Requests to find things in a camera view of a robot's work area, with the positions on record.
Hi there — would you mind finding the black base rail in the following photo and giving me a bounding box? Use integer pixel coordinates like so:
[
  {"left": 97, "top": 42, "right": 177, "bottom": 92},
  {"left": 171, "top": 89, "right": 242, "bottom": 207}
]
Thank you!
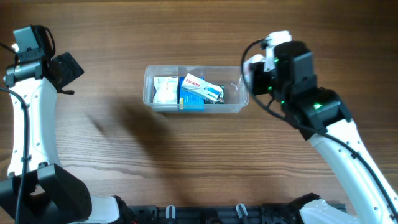
[{"left": 129, "top": 203, "right": 303, "bottom": 224}]

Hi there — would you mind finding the blue medicine box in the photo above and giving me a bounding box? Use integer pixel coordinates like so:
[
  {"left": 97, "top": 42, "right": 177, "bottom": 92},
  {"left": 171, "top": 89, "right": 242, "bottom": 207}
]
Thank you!
[{"left": 178, "top": 77, "right": 205, "bottom": 111}]

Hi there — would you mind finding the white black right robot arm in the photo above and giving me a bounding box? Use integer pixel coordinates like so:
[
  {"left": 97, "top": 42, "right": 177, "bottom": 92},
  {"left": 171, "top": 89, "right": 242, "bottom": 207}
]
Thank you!
[{"left": 241, "top": 39, "right": 397, "bottom": 223}]

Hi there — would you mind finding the clear dropper bottle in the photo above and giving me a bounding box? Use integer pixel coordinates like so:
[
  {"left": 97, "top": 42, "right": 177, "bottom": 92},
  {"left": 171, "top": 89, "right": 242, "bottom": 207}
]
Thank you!
[{"left": 243, "top": 54, "right": 264, "bottom": 82}]

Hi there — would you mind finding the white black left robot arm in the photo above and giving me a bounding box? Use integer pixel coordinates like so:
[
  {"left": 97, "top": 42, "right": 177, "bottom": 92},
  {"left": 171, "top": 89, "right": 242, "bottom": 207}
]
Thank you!
[{"left": 1, "top": 25, "right": 126, "bottom": 223}]

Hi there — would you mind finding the clear plastic container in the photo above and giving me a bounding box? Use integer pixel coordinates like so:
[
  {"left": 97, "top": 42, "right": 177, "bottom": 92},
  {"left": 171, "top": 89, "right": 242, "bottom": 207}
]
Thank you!
[{"left": 143, "top": 65, "right": 249, "bottom": 114}]

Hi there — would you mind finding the green round-logo box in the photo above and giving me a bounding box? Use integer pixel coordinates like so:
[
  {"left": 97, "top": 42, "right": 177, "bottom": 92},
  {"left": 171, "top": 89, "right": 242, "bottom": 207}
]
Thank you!
[{"left": 205, "top": 85, "right": 224, "bottom": 104}]

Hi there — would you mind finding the white medicine box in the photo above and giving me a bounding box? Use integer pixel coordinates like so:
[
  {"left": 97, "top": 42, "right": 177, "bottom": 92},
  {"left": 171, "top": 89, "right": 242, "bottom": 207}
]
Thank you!
[{"left": 153, "top": 76, "right": 179, "bottom": 105}]

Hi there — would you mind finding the white Panadol box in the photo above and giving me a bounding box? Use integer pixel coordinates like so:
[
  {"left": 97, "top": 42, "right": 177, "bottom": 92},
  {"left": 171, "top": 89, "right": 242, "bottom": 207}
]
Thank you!
[{"left": 181, "top": 73, "right": 213, "bottom": 100}]

